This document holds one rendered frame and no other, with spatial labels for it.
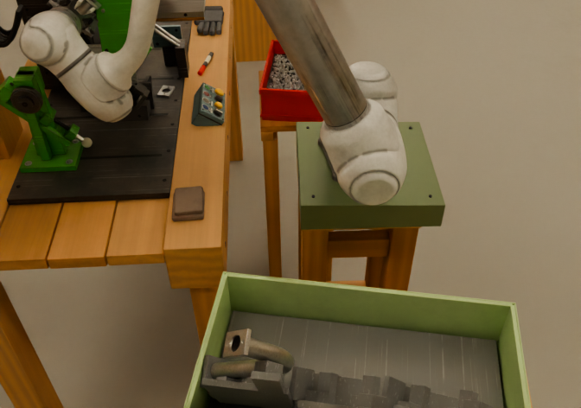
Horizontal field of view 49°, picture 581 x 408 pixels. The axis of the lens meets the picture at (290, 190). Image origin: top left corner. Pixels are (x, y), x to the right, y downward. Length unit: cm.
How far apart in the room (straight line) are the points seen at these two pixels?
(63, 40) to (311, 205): 68
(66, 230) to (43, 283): 113
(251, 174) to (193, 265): 155
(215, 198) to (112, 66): 42
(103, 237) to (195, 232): 23
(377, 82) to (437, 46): 266
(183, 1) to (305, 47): 87
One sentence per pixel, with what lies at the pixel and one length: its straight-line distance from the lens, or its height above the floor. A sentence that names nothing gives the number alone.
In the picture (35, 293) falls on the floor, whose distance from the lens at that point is 277.
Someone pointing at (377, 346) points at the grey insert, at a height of 85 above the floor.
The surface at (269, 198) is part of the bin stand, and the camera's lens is 223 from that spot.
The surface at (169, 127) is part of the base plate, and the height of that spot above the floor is 90.
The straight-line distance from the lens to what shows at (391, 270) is 182.
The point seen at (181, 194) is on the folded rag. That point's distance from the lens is 161.
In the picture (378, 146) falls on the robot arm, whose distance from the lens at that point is 135.
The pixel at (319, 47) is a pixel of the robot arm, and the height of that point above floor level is 139.
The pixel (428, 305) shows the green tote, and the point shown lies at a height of 93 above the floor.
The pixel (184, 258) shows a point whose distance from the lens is 155.
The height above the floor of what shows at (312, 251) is 73.
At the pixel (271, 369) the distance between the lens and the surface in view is 103.
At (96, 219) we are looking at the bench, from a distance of 168.
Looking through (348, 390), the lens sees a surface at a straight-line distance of 126.
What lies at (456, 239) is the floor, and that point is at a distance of 283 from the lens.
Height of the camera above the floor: 201
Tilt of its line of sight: 42 degrees down
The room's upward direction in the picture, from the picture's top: 1 degrees counter-clockwise
